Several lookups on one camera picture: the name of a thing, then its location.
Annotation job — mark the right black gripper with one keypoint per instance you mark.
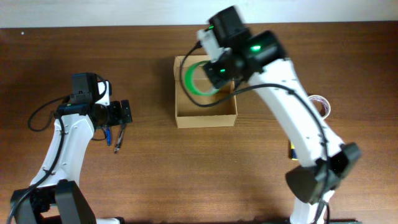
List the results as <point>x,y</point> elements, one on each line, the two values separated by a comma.
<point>216,74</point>

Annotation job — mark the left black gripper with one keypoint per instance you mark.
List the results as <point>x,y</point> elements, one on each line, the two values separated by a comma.
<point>125,111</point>

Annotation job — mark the green tape roll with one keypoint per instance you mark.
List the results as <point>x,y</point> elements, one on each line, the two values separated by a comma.
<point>189,80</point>

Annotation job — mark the cream masking tape roll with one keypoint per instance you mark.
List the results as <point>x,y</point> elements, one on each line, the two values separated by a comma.
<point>326,107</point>

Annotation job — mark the yellow highlighter marker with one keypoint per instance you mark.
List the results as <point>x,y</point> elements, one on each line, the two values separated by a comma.
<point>293,155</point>

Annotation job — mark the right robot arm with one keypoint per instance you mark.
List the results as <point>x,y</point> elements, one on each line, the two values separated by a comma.
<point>261,61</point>

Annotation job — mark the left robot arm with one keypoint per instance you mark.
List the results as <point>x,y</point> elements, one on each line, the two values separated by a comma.
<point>54,196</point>

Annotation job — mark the blue gel pen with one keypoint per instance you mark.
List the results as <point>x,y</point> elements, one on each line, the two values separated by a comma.
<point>108,136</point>

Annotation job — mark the black clear gel pen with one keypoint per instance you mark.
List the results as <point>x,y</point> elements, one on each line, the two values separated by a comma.
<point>120,139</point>

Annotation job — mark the open cardboard box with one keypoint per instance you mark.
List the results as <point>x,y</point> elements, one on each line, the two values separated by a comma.
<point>189,115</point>

